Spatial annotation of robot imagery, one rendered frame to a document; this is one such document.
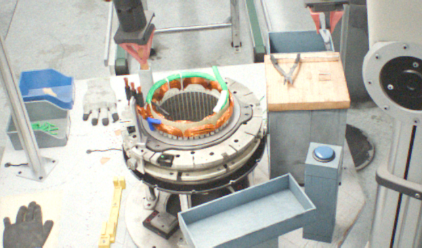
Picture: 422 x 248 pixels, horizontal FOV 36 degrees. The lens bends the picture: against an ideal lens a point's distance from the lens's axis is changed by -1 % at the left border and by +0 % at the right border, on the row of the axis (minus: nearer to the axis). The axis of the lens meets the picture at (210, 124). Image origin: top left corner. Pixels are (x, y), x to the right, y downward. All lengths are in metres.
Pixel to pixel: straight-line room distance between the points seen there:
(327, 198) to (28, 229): 0.74
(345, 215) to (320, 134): 0.22
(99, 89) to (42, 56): 1.74
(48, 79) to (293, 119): 0.90
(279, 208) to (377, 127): 1.82
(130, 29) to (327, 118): 0.52
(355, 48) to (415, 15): 2.14
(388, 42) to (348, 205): 0.78
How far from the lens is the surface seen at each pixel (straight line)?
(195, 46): 3.67
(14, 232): 1.72
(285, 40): 1.80
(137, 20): 1.38
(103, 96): 2.05
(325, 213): 1.53
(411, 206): 1.24
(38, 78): 2.16
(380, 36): 0.98
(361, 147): 2.99
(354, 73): 3.14
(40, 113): 2.03
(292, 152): 1.65
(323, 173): 1.44
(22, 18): 4.21
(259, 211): 1.34
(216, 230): 1.31
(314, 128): 1.60
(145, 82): 1.49
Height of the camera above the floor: 2.03
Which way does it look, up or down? 40 degrees down
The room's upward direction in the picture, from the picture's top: 5 degrees counter-clockwise
